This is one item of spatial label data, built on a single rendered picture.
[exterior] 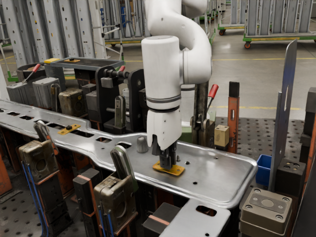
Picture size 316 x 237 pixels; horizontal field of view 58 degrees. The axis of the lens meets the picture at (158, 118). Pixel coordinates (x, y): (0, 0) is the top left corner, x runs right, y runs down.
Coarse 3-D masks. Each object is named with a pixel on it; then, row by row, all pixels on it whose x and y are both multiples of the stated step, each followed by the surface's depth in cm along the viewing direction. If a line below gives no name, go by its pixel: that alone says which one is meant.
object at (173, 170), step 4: (156, 164) 78; (172, 164) 76; (156, 168) 76; (160, 168) 76; (164, 168) 76; (172, 168) 76; (176, 168) 75; (180, 168) 75; (184, 168) 75; (168, 172) 74; (172, 172) 74; (176, 172) 74; (180, 172) 74
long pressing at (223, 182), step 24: (0, 120) 119; (24, 120) 117; (48, 120) 115; (72, 120) 113; (72, 144) 94; (96, 144) 93; (192, 144) 87; (144, 168) 78; (192, 168) 76; (216, 168) 75; (240, 168) 75; (192, 192) 67; (216, 192) 66; (240, 192) 66
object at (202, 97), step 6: (198, 84) 85; (204, 84) 83; (198, 90) 86; (204, 90) 84; (198, 96) 86; (204, 96) 84; (198, 102) 87; (204, 102) 85; (198, 108) 87; (204, 108) 85; (204, 114) 86
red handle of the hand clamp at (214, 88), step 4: (216, 84) 94; (212, 88) 93; (216, 88) 93; (212, 92) 92; (216, 92) 93; (208, 96) 92; (212, 96) 91; (208, 100) 91; (212, 100) 92; (208, 104) 90; (208, 108) 90; (200, 116) 88; (200, 120) 87; (200, 124) 88
